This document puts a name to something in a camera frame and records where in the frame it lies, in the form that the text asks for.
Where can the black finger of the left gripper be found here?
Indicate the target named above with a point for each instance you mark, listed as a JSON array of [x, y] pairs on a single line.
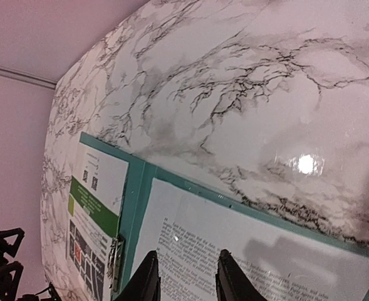
[[10, 241]]

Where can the left aluminium frame post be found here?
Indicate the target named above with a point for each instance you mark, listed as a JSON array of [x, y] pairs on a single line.
[[26, 78]]

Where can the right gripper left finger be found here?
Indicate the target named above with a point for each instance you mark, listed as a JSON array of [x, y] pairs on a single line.
[[144, 284]]

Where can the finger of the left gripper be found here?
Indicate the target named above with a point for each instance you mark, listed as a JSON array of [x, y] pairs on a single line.
[[10, 276]]

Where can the white text paper sheet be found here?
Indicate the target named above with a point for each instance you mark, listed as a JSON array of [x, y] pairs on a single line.
[[188, 232]]

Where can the metal folder clip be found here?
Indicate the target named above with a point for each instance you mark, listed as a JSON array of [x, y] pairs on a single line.
[[114, 262]]

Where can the green map flyer sheet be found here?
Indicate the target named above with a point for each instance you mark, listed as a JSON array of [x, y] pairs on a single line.
[[94, 207]]

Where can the teal file folder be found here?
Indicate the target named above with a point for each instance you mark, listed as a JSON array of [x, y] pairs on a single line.
[[137, 192]]

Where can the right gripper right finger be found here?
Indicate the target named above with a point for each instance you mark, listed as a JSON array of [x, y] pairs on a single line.
[[232, 283]]

